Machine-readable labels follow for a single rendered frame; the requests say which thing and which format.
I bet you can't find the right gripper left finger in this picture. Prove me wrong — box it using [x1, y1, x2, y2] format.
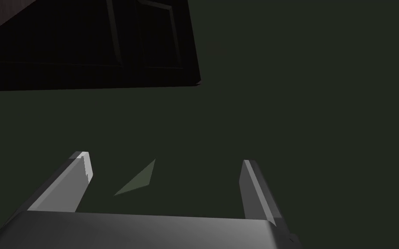
[27, 151, 94, 213]

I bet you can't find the dark wooden cabinet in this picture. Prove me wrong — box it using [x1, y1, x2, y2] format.
[0, 0, 202, 93]

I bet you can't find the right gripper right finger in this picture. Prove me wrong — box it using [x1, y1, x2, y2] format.
[238, 159, 283, 227]

